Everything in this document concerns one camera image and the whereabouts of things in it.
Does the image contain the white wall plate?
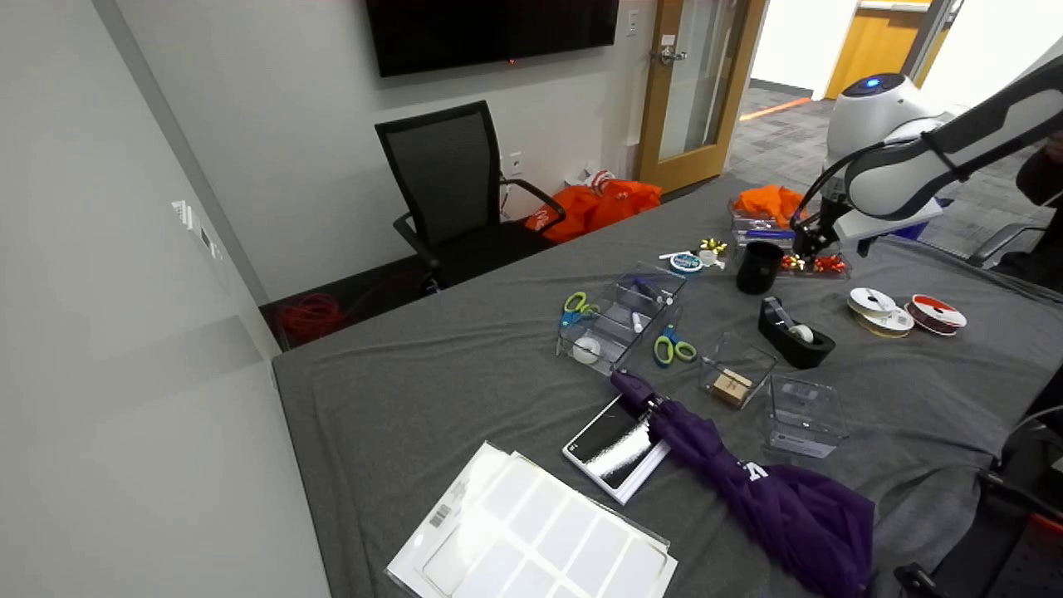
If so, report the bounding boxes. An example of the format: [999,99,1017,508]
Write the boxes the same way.
[171,195,222,262]

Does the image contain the loose gold gift bow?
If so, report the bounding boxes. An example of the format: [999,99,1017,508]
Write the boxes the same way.
[696,231,733,271]

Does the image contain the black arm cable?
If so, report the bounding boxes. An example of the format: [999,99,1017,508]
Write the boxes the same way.
[792,145,883,239]

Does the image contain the black wall television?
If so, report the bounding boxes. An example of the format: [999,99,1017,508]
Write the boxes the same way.
[362,0,621,78]

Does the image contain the black cup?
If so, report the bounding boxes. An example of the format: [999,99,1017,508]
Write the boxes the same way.
[733,239,787,300]

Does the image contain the clear desk organizer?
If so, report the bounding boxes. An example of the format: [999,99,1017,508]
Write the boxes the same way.
[551,268,688,380]

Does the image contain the grey table cloth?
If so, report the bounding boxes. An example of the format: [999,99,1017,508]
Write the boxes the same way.
[268,168,1063,598]

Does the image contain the black mesh office chair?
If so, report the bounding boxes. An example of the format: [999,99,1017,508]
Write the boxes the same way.
[371,99,569,293]

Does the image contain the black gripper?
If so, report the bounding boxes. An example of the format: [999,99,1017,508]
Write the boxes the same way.
[792,192,853,271]

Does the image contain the clear tape roll in organizer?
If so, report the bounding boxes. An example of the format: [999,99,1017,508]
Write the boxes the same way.
[569,331,608,367]

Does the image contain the red coiled cable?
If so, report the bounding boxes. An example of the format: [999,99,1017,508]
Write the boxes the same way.
[271,289,350,347]

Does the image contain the large orange bag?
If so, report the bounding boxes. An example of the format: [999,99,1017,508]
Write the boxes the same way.
[529,177,667,249]

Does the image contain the white label sheets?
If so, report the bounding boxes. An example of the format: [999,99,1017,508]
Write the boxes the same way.
[386,438,680,598]

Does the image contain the blue scissors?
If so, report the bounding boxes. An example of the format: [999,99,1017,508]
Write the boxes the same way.
[557,289,600,331]

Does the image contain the green handled scissors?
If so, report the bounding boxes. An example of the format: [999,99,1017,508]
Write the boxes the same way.
[652,322,700,371]

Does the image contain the clear box holding notepad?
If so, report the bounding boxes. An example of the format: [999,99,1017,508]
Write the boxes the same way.
[696,344,782,412]

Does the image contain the purple folded umbrella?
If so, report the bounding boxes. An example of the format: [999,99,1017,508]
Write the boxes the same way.
[608,367,877,598]

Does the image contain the empty clear plastic container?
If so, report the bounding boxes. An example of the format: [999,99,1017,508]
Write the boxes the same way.
[760,375,858,466]

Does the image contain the wooden door with glass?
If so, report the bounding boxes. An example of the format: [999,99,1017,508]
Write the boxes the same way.
[634,0,770,195]

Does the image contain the red ribbon roll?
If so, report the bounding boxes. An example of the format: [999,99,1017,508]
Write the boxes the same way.
[905,289,970,339]

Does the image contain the small orange bag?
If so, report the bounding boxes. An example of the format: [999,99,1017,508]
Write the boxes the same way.
[731,181,810,231]

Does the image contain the black tablet with white edge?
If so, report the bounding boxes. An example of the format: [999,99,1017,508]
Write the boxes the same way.
[557,393,675,508]

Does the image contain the black tape dispenser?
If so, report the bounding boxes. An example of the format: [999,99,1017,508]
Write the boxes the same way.
[756,293,840,371]

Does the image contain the small tan notepad block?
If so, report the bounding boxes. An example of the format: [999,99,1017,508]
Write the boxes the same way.
[709,367,756,407]

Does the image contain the blue tape roll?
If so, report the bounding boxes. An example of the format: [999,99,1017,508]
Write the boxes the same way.
[655,249,710,279]

